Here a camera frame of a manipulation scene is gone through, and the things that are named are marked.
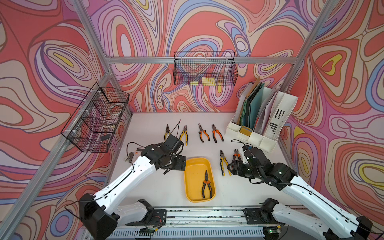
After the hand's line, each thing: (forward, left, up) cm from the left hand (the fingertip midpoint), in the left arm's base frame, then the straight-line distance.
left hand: (181, 165), depth 75 cm
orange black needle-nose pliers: (+34, -12, -14) cm, 39 cm away
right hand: (-3, -26, -1) cm, 26 cm away
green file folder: (+32, -41, +10) cm, 53 cm away
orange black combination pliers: (+34, -21, -14) cm, 43 cm away
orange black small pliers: (-4, -14, -15) cm, 21 cm away
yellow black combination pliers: (+11, -25, -15) cm, 31 cm away
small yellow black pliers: (+34, +13, -15) cm, 39 cm away
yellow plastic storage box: (0, -6, -17) cm, 18 cm away
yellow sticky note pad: (+47, -15, +19) cm, 53 cm away
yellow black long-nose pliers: (+33, 0, -14) cm, 36 cm away
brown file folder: (+44, -43, +16) cm, 64 cm away
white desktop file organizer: (+28, -47, +8) cm, 55 cm away
